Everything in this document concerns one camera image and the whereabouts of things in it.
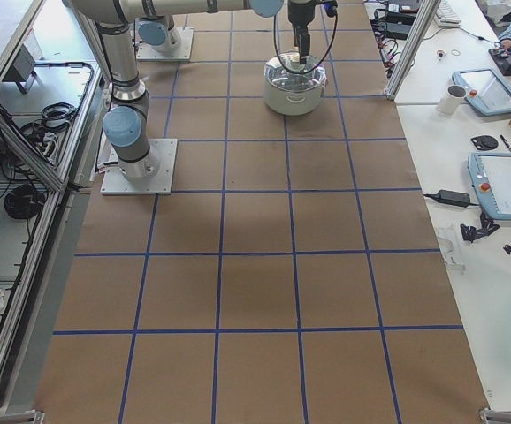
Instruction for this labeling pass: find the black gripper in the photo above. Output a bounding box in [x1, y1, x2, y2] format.
[287, 0, 322, 67]

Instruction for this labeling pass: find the glass pot lid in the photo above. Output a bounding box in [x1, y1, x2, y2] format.
[264, 50, 327, 93]

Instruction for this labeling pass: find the pale green electric pot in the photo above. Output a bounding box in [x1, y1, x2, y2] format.
[263, 50, 329, 117]

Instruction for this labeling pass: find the white paper cup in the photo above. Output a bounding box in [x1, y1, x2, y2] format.
[436, 84, 467, 116]

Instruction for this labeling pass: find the upper teach pendant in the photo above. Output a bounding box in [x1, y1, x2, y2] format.
[452, 68, 511, 116]

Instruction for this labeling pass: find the teach pendant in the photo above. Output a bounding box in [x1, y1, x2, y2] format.
[452, 68, 511, 116]
[467, 152, 511, 221]

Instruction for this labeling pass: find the black power adapter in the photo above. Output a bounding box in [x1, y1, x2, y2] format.
[437, 189, 472, 208]

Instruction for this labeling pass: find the lower teach pendant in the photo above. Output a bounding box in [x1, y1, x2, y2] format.
[467, 152, 511, 221]

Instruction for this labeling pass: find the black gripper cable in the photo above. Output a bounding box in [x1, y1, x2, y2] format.
[272, 0, 339, 80]

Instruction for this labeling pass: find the aluminium frame post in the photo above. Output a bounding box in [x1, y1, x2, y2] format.
[385, 0, 439, 101]

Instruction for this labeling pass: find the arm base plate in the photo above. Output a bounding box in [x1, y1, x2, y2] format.
[137, 22, 194, 62]
[100, 139, 178, 195]

